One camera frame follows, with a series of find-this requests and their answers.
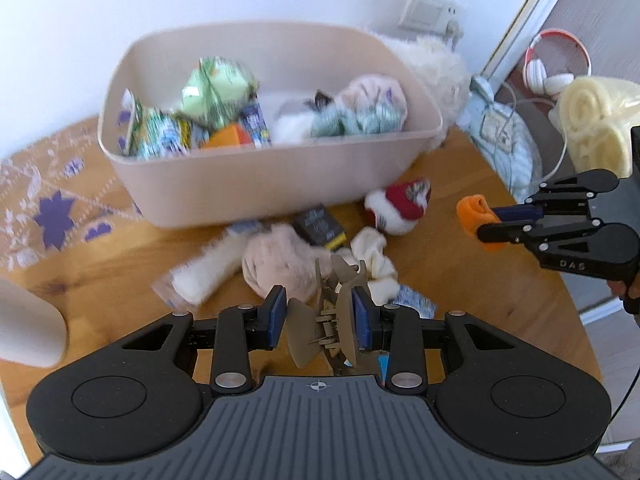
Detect orange sock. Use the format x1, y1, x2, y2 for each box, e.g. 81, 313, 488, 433
456, 194, 501, 240

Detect beige hair claw clip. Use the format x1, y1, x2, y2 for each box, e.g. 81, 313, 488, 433
285, 255, 370, 376

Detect white bread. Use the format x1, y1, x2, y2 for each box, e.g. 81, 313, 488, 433
152, 220, 264, 315

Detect green scrunchie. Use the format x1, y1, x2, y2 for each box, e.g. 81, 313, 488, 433
310, 103, 406, 138

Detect orange plastic bottle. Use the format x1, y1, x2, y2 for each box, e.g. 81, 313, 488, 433
200, 122, 253, 150

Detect blue cartoon bear tissue pack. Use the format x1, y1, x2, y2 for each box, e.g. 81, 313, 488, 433
378, 352, 390, 384

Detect blue white porcelain-pattern tissue pack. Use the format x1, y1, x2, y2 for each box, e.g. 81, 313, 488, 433
393, 284, 437, 320

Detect light blue quilted cloth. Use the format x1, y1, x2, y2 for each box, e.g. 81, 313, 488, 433
457, 75, 542, 203

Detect pink knotted plush towel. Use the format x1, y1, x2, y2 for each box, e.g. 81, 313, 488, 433
241, 223, 333, 302

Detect cream scrunchie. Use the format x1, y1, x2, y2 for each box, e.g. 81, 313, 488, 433
350, 226, 400, 306

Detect red white plush toy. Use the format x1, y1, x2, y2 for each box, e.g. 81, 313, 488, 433
363, 178, 432, 236

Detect cream rolled towel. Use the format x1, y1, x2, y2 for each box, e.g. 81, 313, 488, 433
556, 76, 639, 178

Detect black small box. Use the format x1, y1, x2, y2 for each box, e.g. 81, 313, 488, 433
292, 205, 347, 252

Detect red white headphones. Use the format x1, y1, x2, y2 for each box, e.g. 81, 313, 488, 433
522, 28, 592, 100

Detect white fluffy plush toy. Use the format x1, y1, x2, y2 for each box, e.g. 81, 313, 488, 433
372, 32, 471, 152

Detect pink rolled towel in bin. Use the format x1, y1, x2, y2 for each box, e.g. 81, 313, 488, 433
333, 74, 408, 118

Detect white cylinder cup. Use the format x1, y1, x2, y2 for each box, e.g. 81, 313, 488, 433
0, 280, 67, 368

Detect white fluffy item in bin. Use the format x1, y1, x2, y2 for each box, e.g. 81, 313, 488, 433
270, 110, 317, 145

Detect beige plastic storage bin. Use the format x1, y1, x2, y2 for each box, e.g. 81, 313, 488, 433
98, 21, 445, 229

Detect dark snack packet in bin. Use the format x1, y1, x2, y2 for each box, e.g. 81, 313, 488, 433
304, 90, 335, 114

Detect green yellow snack packet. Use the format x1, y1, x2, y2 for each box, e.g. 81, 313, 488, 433
117, 89, 212, 160

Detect brown purple floral cloth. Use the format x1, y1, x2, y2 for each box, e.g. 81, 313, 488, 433
0, 117, 142, 273

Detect green snack bag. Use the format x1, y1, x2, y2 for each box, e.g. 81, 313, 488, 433
180, 56, 259, 130

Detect white cable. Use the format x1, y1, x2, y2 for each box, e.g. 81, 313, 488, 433
491, 79, 572, 181

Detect white wall switch socket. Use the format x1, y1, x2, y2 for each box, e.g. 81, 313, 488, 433
398, 0, 468, 39

